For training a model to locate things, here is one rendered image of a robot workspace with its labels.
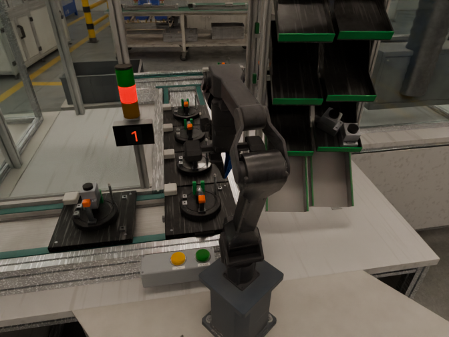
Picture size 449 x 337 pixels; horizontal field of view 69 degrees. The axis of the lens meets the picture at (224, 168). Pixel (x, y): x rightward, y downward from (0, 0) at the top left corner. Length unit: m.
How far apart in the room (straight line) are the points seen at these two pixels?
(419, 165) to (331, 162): 1.02
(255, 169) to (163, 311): 0.62
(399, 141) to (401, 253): 0.82
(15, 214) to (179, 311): 0.67
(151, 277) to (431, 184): 1.76
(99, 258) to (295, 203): 0.62
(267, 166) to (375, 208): 0.95
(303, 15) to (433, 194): 1.65
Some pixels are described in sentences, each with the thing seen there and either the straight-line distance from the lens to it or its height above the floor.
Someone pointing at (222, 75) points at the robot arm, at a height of 1.49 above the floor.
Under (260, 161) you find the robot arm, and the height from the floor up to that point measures 1.43.
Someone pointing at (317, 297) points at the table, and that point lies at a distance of 1.05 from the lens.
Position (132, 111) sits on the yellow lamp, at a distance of 1.04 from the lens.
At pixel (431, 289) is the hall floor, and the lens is 2.43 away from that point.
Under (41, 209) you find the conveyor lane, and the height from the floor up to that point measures 0.95.
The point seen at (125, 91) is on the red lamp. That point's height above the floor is 1.35.
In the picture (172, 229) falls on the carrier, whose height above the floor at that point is 0.97.
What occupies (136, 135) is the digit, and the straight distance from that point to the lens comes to 1.07.
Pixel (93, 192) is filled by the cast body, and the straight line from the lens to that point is 1.07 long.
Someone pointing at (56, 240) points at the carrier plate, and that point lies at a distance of 1.12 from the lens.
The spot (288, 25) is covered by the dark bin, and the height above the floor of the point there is 1.53.
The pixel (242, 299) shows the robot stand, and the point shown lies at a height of 1.06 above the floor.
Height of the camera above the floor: 1.70
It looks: 34 degrees down
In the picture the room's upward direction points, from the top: straight up
